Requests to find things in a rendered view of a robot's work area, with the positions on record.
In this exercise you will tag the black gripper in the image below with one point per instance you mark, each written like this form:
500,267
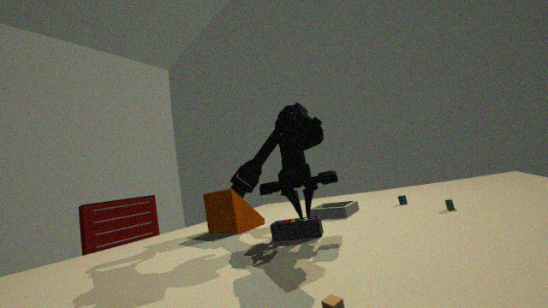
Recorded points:
311,185

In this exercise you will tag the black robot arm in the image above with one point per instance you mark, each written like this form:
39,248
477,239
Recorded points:
295,131

